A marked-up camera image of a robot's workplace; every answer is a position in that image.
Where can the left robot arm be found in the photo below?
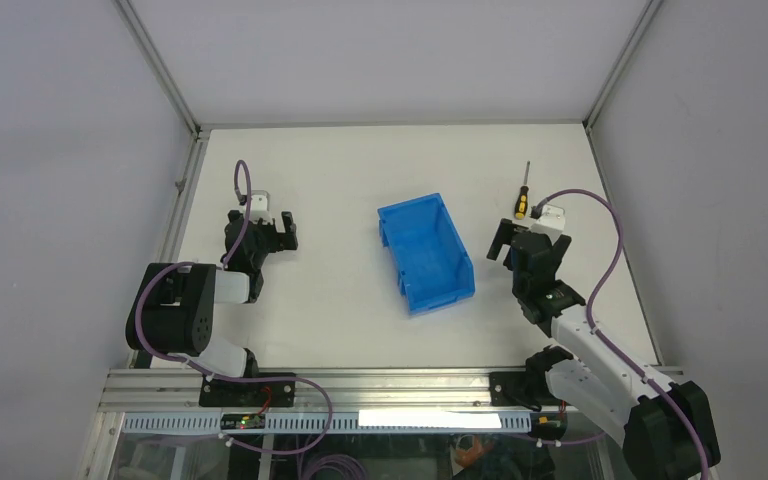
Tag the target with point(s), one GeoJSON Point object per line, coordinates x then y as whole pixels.
{"type": "Point", "coordinates": [172, 315]}

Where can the white slotted cable duct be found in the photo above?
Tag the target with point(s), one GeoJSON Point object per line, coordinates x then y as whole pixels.
{"type": "Point", "coordinates": [366, 421]}

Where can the aluminium front rail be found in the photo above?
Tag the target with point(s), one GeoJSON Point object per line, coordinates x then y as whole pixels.
{"type": "Point", "coordinates": [174, 389]}

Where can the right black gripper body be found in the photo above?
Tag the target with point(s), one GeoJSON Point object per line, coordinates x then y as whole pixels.
{"type": "Point", "coordinates": [518, 287]}

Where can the small black controller board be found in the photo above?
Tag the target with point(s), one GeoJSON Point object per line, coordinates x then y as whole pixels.
{"type": "Point", "coordinates": [239, 422]}

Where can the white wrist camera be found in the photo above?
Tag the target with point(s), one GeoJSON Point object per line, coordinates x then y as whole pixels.
{"type": "Point", "coordinates": [259, 208]}
{"type": "Point", "coordinates": [548, 220]}

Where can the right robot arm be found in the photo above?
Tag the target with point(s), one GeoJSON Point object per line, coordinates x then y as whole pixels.
{"type": "Point", "coordinates": [664, 428]}

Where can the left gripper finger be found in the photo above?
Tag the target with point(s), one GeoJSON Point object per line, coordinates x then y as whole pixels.
{"type": "Point", "coordinates": [288, 239]}
{"type": "Point", "coordinates": [234, 216]}

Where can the blue plastic bin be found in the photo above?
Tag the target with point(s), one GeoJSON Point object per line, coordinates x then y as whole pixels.
{"type": "Point", "coordinates": [434, 269]}

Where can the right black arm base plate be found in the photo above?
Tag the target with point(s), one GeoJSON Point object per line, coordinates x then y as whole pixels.
{"type": "Point", "coordinates": [520, 388]}

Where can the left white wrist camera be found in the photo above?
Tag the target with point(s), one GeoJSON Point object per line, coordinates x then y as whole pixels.
{"type": "Point", "coordinates": [259, 208]}

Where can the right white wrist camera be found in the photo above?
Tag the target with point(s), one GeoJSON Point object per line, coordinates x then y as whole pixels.
{"type": "Point", "coordinates": [548, 220]}

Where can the yellow black screwdriver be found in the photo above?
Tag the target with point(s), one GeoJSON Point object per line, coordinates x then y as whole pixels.
{"type": "Point", "coordinates": [522, 200]}

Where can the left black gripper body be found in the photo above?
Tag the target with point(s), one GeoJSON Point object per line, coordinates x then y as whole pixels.
{"type": "Point", "coordinates": [266, 238]}

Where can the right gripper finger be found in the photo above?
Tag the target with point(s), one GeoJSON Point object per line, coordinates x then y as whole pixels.
{"type": "Point", "coordinates": [558, 250]}
{"type": "Point", "coordinates": [505, 232]}

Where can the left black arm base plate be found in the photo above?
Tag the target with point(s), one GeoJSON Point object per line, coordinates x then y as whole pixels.
{"type": "Point", "coordinates": [275, 389]}

